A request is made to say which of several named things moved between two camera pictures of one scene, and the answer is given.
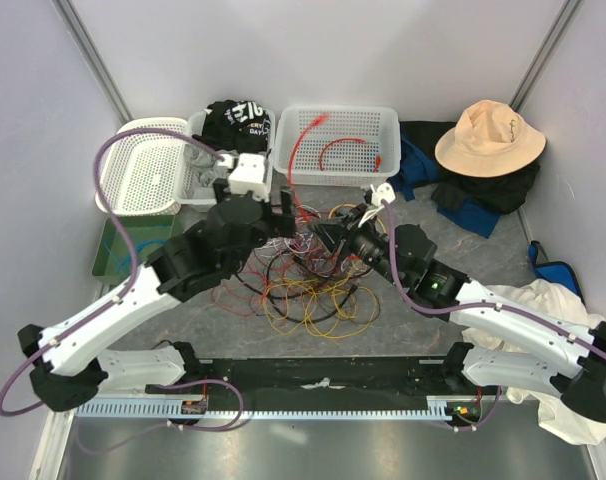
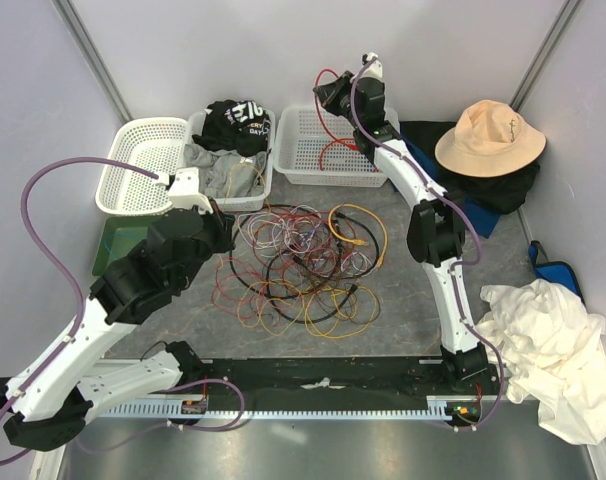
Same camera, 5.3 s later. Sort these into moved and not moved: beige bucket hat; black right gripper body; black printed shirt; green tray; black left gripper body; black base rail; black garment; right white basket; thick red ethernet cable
Moved: black left gripper body; thick red ethernet cable; black right gripper body
Not moved: beige bucket hat; right white basket; black printed shirt; green tray; black base rail; black garment
